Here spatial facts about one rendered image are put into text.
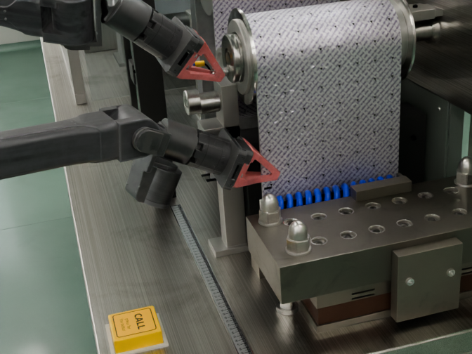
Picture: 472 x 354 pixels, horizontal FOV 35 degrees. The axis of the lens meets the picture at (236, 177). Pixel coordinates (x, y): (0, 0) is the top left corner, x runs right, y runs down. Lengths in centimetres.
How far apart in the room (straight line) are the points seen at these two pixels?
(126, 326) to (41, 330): 170
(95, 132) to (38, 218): 259
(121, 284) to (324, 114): 43
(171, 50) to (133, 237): 43
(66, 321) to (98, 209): 134
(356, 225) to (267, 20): 33
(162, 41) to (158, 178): 20
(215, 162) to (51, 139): 25
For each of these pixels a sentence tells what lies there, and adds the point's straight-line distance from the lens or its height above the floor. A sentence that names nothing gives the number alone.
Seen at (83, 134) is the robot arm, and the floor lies 121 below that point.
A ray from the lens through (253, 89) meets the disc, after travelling 111.
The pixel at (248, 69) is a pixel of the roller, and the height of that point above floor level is 125.
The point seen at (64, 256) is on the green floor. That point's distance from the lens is 322.
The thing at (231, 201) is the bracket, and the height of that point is 100.
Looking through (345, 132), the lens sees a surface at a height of 112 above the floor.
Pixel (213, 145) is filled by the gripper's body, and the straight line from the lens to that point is 110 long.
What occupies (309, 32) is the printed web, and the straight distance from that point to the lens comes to 113.
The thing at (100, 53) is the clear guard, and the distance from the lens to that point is 212.
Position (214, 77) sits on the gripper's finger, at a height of 123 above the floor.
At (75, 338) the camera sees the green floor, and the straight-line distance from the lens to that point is 272.
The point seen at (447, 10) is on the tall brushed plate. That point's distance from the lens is 124.
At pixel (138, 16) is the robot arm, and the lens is 107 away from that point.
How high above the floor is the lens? 156
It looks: 25 degrees down
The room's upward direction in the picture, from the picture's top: 4 degrees counter-clockwise
